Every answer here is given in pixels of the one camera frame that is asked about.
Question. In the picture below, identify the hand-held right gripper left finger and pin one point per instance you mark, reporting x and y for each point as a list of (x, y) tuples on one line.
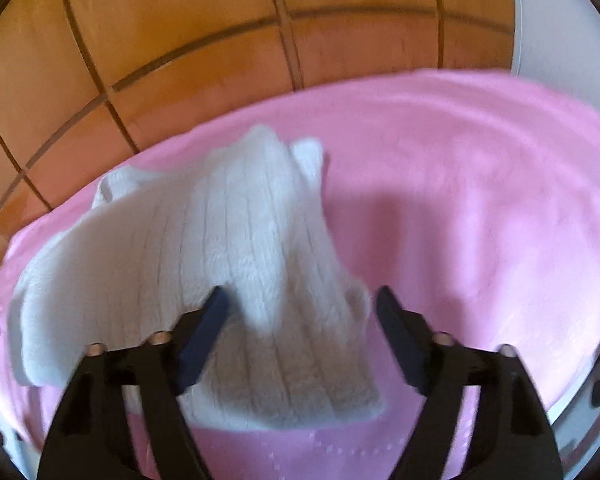
[(205, 340)]

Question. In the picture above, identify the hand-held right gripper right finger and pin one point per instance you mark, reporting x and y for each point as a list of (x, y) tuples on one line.
[(405, 340)]

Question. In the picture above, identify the white knitted sweater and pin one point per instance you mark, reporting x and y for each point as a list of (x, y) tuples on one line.
[(205, 240)]

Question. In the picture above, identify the pink blanket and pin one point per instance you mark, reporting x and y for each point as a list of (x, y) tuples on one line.
[(480, 210)]

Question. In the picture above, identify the wooden wardrobe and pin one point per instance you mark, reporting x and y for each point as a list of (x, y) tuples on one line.
[(180, 35)]

